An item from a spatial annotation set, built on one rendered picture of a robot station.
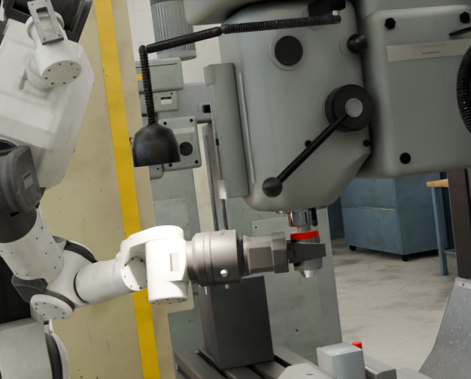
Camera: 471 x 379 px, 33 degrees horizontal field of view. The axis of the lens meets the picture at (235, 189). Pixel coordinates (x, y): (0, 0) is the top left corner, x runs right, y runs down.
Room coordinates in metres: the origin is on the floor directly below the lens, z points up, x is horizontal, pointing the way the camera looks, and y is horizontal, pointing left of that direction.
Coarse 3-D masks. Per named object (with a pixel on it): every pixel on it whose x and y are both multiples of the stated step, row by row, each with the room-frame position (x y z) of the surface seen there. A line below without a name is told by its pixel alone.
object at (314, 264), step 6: (294, 240) 1.28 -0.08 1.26; (300, 240) 1.28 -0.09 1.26; (306, 240) 1.27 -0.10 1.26; (312, 240) 1.28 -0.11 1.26; (318, 240) 1.29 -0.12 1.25; (318, 258) 1.28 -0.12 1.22; (294, 264) 1.29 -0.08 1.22; (300, 264) 1.28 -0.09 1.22; (306, 264) 1.27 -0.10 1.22; (312, 264) 1.27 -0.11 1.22; (318, 264) 1.28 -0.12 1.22; (300, 270) 1.28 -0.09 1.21; (306, 270) 1.27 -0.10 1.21; (312, 270) 1.28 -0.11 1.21
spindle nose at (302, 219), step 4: (304, 212) 1.27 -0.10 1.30; (308, 212) 1.28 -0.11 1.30; (316, 212) 1.29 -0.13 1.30; (288, 216) 1.29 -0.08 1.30; (292, 216) 1.28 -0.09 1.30; (296, 216) 1.28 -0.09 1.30; (300, 216) 1.27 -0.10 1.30; (304, 216) 1.27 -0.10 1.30; (308, 216) 1.28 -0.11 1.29; (288, 220) 1.29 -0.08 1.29; (292, 220) 1.28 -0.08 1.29; (296, 220) 1.28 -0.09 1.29; (300, 220) 1.27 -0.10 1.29; (304, 220) 1.27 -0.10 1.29; (308, 220) 1.27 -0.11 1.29; (312, 220) 1.28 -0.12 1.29; (288, 224) 1.30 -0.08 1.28; (292, 224) 1.28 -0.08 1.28; (296, 224) 1.28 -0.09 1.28; (300, 224) 1.27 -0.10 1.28; (304, 224) 1.27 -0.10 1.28; (308, 224) 1.27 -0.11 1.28
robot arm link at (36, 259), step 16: (32, 240) 1.33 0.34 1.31; (48, 240) 1.37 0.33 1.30; (64, 240) 1.46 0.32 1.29; (16, 256) 1.33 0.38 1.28; (32, 256) 1.35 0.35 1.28; (48, 256) 1.38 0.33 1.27; (16, 272) 1.38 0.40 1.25; (32, 272) 1.37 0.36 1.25; (48, 272) 1.39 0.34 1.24; (16, 288) 1.41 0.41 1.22; (32, 288) 1.39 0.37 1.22; (32, 304) 1.42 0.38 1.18; (48, 304) 1.40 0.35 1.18; (64, 304) 1.40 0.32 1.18
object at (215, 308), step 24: (216, 288) 1.68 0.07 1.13; (240, 288) 1.68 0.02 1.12; (264, 288) 1.69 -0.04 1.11; (216, 312) 1.67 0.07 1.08; (240, 312) 1.68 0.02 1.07; (264, 312) 1.69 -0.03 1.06; (216, 336) 1.67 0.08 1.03; (240, 336) 1.68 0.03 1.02; (264, 336) 1.69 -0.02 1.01; (216, 360) 1.71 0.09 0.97; (240, 360) 1.68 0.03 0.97; (264, 360) 1.69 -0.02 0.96
